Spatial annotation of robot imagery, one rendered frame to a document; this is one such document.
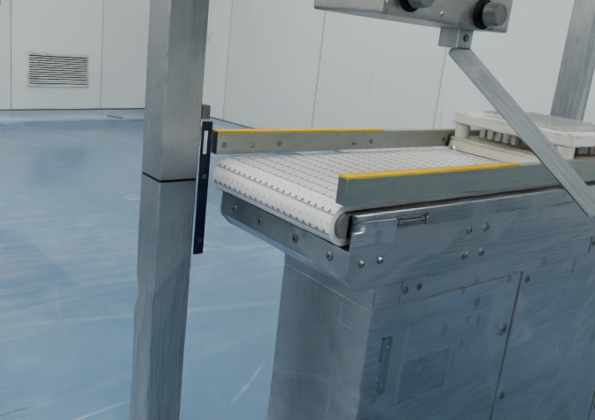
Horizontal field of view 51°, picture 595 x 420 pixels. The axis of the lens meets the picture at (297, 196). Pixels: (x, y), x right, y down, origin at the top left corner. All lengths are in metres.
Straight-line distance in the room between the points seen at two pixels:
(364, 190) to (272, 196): 0.14
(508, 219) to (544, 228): 0.11
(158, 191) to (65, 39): 5.30
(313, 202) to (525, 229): 0.40
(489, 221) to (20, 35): 5.35
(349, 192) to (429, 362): 0.42
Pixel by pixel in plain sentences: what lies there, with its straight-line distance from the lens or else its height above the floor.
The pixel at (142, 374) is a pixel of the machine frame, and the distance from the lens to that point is 1.02.
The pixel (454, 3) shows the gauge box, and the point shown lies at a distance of 0.72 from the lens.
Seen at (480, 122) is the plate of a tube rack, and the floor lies 0.88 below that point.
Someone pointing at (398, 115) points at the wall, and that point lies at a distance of 4.89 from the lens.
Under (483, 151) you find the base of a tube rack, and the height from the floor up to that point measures 0.83.
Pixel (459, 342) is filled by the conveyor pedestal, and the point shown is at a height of 0.54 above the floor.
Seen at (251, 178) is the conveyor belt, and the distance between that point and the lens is 0.83.
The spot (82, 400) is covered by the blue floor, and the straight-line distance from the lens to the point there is 1.84.
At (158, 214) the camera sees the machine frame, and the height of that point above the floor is 0.73.
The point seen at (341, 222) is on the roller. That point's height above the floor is 0.80.
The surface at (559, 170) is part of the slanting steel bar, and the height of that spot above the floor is 0.86.
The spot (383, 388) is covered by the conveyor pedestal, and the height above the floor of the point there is 0.51.
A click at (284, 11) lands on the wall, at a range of 5.71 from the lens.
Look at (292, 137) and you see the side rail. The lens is 0.97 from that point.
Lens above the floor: 1.00
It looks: 14 degrees down
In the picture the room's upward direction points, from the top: 7 degrees clockwise
